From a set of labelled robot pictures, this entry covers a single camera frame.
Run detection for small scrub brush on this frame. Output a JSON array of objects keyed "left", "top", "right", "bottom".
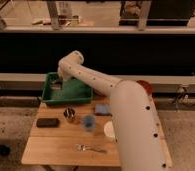
[{"left": 51, "top": 80, "right": 63, "bottom": 90}]

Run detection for green plastic tray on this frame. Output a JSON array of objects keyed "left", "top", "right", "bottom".
[{"left": 42, "top": 72, "right": 93, "bottom": 106}]

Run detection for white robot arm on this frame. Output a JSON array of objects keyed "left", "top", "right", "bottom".
[{"left": 58, "top": 51, "right": 168, "bottom": 171}]

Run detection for dark purple bowl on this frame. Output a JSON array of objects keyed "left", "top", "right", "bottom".
[{"left": 93, "top": 89, "right": 106, "bottom": 97}]

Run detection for small metal cup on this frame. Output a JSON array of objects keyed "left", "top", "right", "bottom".
[{"left": 63, "top": 108, "right": 75, "bottom": 122}]

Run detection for blue sponge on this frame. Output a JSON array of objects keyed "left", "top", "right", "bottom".
[{"left": 95, "top": 104, "right": 111, "bottom": 116}]

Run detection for blue plastic cup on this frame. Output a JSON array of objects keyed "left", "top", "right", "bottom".
[{"left": 82, "top": 115, "right": 95, "bottom": 131}]

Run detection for black rectangular case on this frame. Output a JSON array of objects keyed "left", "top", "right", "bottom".
[{"left": 36, "top": 118, "right": 59, "bottom": 128}]

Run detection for orange red bowl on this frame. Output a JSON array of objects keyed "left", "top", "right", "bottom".
[{"left": 137, "top": 80, "right": 153, "bottom": 96}]

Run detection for black object on floor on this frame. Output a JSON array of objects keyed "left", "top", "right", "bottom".
[{"left": 0, "top": 145, "right": 10, "bottom": 156}]

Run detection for black cables at wall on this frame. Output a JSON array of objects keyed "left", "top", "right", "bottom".
[{"left": 173, "top": 84, "right": 195, "bottom": 111}]

